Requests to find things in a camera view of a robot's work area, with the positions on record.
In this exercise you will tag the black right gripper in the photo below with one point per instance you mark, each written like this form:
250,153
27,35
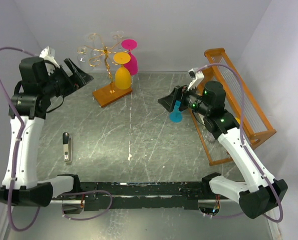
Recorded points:
180,93

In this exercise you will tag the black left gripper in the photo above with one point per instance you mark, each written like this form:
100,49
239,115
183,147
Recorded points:
79,78

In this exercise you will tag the blue wine glass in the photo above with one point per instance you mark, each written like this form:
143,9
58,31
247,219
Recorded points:
176,116

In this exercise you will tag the patterned clear wine glass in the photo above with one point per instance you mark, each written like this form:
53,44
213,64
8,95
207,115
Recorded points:
83,58

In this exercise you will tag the yellow wine glass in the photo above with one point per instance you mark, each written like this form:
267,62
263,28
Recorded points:
122,75

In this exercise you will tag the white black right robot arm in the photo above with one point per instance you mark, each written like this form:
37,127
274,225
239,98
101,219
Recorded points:
261,191

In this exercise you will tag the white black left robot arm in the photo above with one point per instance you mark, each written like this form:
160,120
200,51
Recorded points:
41,81

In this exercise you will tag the pink wine glass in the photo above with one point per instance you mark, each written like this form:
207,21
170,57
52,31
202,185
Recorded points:
132,65

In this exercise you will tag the wooden dish rack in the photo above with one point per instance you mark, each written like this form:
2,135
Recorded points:
256,125

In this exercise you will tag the silver black stapler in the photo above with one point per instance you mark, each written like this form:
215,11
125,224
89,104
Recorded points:
67,147

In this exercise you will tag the gold wire wine glass rack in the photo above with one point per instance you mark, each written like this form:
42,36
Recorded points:
109,93

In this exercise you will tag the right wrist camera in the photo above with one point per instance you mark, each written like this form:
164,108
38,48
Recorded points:
196,76

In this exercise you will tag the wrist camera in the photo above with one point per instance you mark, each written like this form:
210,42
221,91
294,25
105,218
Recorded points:
196,76
48,53

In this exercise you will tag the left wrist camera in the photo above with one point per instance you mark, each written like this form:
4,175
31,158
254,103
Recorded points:
48,53

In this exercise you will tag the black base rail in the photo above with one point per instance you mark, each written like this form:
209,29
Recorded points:
188,195

